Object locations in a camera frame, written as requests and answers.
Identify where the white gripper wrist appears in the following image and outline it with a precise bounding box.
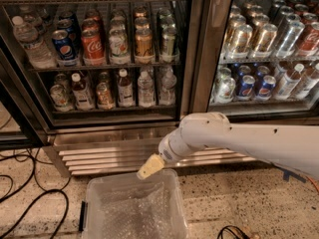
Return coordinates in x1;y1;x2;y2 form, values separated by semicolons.
137;128;198;180

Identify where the white-cap dark tea bottle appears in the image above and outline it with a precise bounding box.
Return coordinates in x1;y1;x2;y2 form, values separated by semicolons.
118;69;135;108

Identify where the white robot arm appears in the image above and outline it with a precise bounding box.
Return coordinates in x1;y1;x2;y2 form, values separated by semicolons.
137;113;319;179

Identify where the right clear water bottle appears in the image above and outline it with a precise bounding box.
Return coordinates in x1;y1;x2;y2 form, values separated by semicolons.
159;71;176;106

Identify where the orange label glass bottle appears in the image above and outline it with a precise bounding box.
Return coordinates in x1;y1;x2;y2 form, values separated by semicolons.
96;82;115;110

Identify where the white-cap dark juice bottle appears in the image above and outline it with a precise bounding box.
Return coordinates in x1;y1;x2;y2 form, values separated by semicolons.
72;73;95;111

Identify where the white can lower right shelf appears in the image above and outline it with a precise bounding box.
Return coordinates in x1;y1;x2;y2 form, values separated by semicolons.
214;77;235;104

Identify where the stainless steel glass-door fridge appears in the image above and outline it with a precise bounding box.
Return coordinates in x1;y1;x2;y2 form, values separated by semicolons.
0;0;319;176

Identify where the left Pepsi can right fridge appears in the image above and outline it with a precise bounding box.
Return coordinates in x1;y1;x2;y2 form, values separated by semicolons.
236;75;255;101

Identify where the pepsi can fridge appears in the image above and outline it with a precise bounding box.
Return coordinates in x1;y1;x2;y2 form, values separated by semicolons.
236;75;255;101
255;75;276;101

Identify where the left gold can right fridge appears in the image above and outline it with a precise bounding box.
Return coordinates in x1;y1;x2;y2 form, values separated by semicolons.
226;24;253;60

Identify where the gold can fridge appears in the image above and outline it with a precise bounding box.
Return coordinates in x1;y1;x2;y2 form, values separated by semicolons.
226;24;253;60
248;23;278;58

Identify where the large clear water bottle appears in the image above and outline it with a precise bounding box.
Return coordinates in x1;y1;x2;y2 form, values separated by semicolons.
12;16;57;69

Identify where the white-cap bottle right fridge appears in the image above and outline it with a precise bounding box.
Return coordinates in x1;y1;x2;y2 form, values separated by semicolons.
273;63;304;100

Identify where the far right white-cap bottle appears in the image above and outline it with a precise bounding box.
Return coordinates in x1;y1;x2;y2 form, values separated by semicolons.
292;63;319;100

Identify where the silver can right fridge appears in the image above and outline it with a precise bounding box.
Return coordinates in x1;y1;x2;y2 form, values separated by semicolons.
273;21;305;58

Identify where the red Coke can right fridge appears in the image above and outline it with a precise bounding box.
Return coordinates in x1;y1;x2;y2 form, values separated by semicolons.
295;22;319;57

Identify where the clear plastic storage bin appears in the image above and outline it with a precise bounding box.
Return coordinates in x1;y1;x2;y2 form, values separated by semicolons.
80;169;188;239

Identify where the front gold soda can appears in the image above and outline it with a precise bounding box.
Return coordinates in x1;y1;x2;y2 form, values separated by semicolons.
135;28;155;64

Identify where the front white green soda can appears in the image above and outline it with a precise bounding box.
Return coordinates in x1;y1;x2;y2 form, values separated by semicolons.
109;30;131;65

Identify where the front red Coca-Cola can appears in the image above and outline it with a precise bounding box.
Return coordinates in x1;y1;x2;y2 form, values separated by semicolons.
81;30;106;66

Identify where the front green silver soda can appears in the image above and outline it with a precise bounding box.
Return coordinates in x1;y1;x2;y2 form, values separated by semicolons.
160;27;177;63

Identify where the front blue Pepsi can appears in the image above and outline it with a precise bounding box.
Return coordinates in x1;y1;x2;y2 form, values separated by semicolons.
52;30;79;67

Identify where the black cable bottom edge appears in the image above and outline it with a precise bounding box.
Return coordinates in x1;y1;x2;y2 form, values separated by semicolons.
216;225;251;239

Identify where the black floor cable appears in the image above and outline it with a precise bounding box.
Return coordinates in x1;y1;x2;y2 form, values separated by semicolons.
0;148;72;239

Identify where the orange floor cable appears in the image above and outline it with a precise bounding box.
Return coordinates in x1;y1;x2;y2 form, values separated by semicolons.
306;176;319;194

